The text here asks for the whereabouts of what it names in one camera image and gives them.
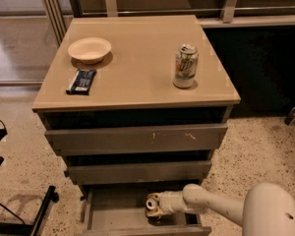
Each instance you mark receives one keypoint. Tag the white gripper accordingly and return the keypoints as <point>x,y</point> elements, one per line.
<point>167,203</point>

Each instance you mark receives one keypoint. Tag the orange soda can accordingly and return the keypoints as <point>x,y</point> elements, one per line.
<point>152,204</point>

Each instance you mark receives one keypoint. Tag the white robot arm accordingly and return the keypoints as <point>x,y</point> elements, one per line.
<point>267,210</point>

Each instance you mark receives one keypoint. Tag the grey middle drawer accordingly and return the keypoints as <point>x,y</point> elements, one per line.
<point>139,172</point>

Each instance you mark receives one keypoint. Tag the grey open bottom drawer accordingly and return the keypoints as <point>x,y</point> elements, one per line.
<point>120,210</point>

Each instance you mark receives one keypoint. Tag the grey top drawer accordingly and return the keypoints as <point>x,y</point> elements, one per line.
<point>136,139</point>

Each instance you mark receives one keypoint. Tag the beige top drawer cabinet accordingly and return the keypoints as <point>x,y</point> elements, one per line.
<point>133,85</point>

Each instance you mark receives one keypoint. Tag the green white soda can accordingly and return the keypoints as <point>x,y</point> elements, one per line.
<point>186,64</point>

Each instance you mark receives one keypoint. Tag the dark blue snack packet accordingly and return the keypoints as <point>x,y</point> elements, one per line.
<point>81,83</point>

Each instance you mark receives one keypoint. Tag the small grey floor object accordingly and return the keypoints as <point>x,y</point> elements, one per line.
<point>290,118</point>

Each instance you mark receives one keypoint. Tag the white bowl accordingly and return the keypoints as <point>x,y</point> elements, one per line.
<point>90,50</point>

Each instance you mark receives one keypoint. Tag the black chair frame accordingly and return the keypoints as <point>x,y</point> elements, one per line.
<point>16,201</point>

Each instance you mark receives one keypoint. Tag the metal window frame post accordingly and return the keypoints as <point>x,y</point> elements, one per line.
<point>55,17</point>

